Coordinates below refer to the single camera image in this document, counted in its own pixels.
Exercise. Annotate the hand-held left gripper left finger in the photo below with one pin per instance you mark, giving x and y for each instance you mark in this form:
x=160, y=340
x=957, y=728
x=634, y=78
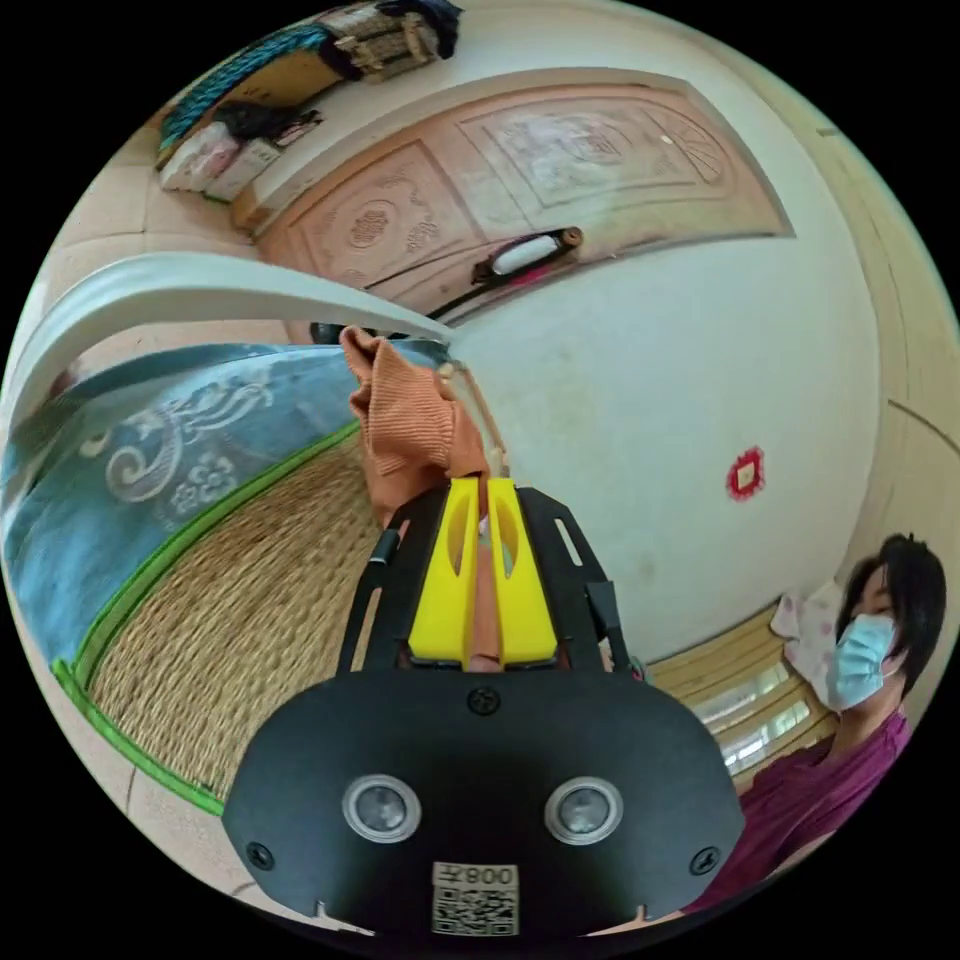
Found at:
x=442, y=600

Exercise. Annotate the carved wooden door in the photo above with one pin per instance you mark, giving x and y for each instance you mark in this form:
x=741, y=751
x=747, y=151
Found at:
x=540, y=180

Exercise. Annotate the pile of clothes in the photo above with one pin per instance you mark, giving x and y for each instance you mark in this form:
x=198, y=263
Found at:
x=300, y=97

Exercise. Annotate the bed with woven mat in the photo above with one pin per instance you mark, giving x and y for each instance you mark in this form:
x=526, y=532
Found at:
x=247, y=570

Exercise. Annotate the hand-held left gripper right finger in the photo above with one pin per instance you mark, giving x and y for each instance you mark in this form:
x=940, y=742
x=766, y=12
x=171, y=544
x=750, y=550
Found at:
x=523, y=600

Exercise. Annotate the brown long sleeve shirt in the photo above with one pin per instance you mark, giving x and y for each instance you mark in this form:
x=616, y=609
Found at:
x=409, y=420

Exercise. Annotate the floral curtain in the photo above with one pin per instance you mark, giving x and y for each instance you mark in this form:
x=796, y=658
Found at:
x=811, y=637

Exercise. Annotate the window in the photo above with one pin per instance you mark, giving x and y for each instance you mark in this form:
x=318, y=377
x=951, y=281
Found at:
x=757, y=712

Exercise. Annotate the person's body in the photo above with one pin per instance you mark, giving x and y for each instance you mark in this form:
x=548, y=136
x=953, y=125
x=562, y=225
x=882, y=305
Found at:
x=847, y=720

